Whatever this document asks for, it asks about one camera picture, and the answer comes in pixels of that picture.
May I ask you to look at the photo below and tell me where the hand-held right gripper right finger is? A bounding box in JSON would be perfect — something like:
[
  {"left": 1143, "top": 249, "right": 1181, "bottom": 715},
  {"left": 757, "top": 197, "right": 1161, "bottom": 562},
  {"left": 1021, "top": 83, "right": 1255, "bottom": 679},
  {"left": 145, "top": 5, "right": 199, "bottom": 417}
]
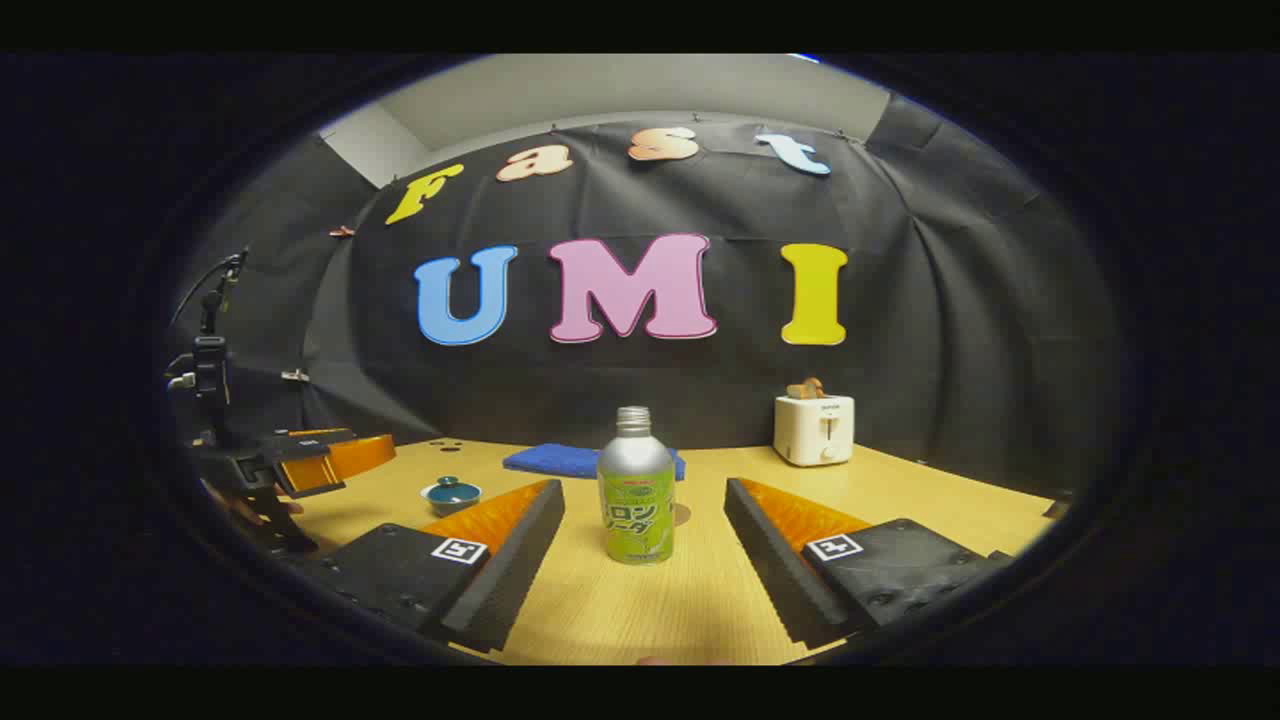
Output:
[{"left": 724, "top": 477, "right": 1016, "bottom": 649}]

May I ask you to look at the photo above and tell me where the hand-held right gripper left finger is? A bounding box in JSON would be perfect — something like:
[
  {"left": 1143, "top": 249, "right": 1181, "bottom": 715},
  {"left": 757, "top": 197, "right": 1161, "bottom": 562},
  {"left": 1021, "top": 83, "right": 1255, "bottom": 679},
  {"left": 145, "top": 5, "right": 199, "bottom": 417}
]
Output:
[{"left": 300, "top": 479, "right": 566, "bottom": 654}]

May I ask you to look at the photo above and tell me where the silver green label water bottle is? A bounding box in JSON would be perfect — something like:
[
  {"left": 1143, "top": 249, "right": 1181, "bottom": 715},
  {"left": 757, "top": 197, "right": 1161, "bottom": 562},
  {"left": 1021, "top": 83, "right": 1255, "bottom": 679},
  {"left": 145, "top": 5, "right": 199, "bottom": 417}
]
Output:
[{"left": 597, "top": 406, "right": 676, "bottom": 566}]

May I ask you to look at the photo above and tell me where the blue folded towel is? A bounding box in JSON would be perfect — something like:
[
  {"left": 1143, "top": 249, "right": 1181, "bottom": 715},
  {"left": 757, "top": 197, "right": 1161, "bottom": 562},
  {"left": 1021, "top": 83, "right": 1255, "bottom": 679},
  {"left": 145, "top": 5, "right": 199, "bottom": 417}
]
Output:
[{"left": 502, "top": 443, "right": 688, "bottom": 482}]

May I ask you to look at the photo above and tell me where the white toaster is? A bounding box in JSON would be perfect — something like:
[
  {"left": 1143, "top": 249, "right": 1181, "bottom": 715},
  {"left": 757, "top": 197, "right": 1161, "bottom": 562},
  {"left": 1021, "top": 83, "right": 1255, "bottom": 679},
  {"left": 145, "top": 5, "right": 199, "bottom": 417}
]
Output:
[{"left": 773, "top": 393, "right": 856, "bottom": 468}]

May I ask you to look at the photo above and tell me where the black backdrop cloth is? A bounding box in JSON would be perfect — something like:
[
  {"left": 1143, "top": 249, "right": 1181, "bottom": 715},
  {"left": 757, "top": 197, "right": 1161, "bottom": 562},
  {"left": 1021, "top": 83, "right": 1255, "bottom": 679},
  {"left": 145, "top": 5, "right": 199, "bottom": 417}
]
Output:
[{"left": 165, "top": 118, "right": 1113, "bottom": 501}]

